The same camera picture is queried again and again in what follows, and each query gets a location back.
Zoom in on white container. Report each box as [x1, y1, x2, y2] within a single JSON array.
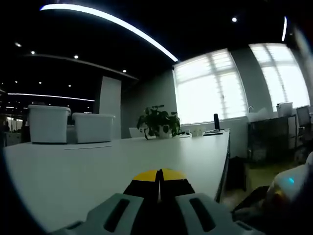
[[276, 102, 293, 118]]

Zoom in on white chair back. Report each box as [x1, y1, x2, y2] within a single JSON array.
[[129, 127, 145, 138]]

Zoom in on curved ceiling light strip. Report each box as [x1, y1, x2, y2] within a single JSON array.
[[40, 3, 179, 62]]

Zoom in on ceiling spotlights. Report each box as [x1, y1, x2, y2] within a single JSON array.
[[13, 16, 238, 89]]

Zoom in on bright window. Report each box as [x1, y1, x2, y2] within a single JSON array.
[[173, 48, 247, 125], [248, 43, 311, 111]]

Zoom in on tall white storage box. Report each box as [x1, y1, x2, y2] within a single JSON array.
[[27, 104, 71, 144]]

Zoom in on white plastic bag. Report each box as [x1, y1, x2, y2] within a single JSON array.
[[246, 106, 274, 122]]

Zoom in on black shelf unit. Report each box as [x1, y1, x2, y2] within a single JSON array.
[[247, 116, 298, 162]]

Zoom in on white square pillar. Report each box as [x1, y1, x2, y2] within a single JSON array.
[[99, 75, 122, 140]]

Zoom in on green potted plant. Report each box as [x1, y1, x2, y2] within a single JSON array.
[[136, 105, 181, 141]]

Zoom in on low white storage box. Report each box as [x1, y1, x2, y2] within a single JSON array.
[[72, 112, 116, 144]]

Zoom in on grey monitor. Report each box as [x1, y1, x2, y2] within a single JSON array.
[[295, 105, 312, 128]]

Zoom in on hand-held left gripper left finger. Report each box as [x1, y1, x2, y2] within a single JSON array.
[[51, 169, 159, 235]]

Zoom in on white desk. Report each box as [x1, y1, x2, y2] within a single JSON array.
[[3, 129, 232, 233]]

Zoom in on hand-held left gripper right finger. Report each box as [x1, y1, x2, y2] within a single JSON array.
[[159, 167, 267, 235]]

